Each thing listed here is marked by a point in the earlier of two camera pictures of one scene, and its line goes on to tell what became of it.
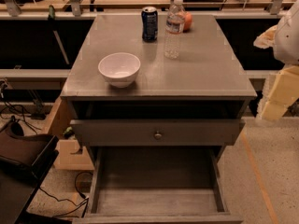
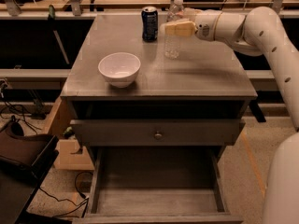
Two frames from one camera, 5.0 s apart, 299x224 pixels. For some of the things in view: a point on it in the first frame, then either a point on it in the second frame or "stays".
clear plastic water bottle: (174, 28) stays
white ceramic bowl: (120, 69) stays
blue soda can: (149, 24) stays
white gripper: (287, 39) → (206, 26)
